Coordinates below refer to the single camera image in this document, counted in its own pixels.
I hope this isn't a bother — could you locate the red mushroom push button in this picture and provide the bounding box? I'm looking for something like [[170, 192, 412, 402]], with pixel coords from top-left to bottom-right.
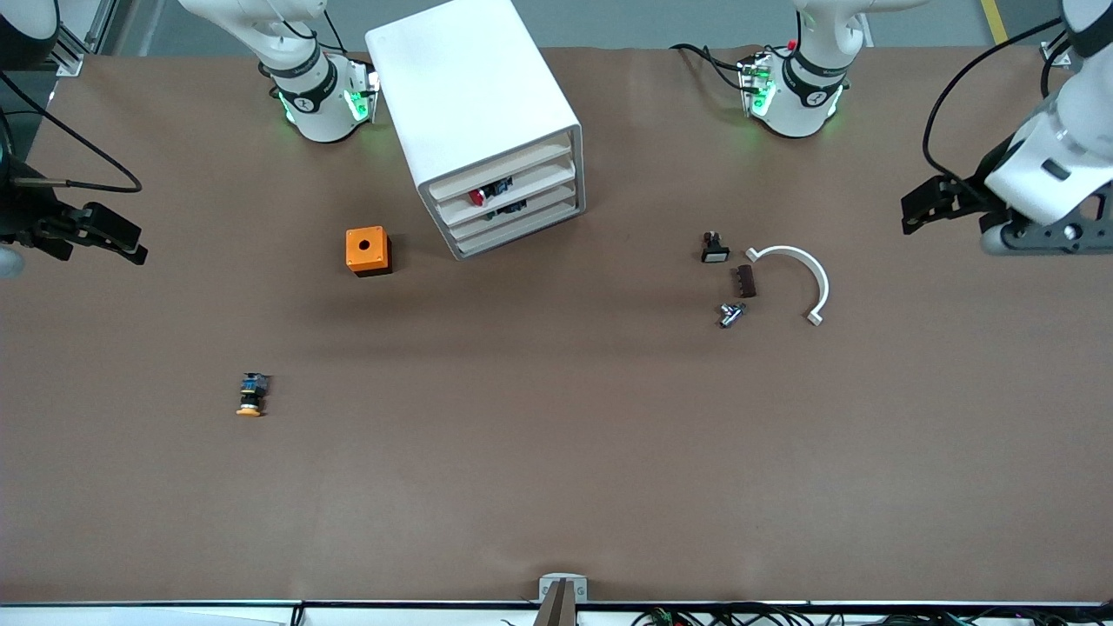
[[468, 176, 514, 208]]

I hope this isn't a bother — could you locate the orange mushroom push button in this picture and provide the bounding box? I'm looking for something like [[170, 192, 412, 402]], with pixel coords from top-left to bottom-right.
[[236, 372, 270, 418]]

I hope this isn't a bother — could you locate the white drawer cabinet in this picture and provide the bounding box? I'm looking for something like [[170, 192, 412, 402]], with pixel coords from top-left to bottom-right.
[[365, 0, 586, 261]]

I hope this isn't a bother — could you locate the orange box with hole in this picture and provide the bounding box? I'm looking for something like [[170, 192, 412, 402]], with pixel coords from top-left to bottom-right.
[[345, 226, 393, 278]]

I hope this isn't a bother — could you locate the grey table edge clamp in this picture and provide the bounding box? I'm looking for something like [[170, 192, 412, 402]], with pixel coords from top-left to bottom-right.
[[532, 573, 589, 626]]

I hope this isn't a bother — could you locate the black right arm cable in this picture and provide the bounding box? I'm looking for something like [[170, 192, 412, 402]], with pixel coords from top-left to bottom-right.
[[0, 70, 143, 195]]

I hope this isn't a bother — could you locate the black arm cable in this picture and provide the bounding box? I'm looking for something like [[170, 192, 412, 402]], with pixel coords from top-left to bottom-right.
[[0, 70, 143, 195], [923, 17, 1069, 185]]

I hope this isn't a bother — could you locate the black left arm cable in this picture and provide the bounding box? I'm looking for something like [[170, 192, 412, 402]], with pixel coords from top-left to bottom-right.
[[923, 17, 1069, 185]]

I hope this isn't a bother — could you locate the white curved bracket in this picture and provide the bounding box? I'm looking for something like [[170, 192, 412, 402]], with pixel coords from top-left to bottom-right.
[[745, 245, 831, 328]]

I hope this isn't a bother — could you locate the black base cable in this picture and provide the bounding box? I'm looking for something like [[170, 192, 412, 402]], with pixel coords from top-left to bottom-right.
[[670, 43, 750, 90]]

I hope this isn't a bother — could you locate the white table edge rail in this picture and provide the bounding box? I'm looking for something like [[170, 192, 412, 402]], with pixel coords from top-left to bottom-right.
[[0, 600, 1113, 626]]

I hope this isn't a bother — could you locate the black cable bundle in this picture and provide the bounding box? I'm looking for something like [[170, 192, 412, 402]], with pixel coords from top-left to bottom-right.
[[630, 603, 1113, 626]]

